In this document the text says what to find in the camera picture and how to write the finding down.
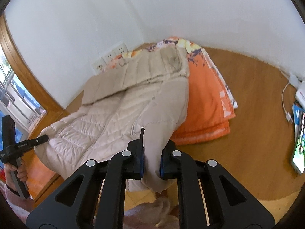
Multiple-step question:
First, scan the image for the beige puffer down jacket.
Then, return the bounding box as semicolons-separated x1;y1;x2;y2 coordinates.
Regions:
34;45;189;192

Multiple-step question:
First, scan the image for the person's left hand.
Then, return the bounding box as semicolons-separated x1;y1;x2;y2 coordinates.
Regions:
4;159;28;192

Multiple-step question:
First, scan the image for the orange floral folded blanket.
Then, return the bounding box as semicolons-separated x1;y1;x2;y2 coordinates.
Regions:
23;37;239;199

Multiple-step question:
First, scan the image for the smartphone with lit screen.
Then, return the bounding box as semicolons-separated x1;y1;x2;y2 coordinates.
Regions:
292;111;304;175

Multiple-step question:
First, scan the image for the blue booklet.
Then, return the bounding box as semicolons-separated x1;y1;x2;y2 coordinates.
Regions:
292;104;303;135

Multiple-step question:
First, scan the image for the white box with red print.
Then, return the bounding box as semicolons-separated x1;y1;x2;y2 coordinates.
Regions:
295;81;305;109

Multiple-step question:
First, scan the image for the wooden window frame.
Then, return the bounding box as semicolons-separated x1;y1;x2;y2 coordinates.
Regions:
1;15;69;138

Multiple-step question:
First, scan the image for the white charging cable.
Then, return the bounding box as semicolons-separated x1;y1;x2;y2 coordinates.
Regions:
282;72;302;125

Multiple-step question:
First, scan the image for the white wall socket panel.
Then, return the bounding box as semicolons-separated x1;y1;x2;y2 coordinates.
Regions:
91;41;128;74

